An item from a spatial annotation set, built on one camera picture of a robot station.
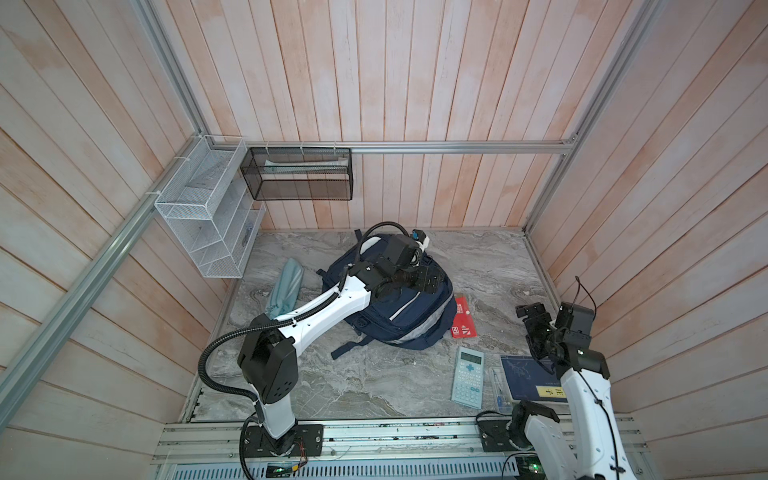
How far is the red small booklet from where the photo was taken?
0.94m

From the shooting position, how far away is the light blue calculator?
0.81 meters

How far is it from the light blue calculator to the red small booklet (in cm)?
5

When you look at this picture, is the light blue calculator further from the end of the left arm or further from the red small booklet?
the end of the left arm

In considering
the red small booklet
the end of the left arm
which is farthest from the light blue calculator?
the end of the left arm
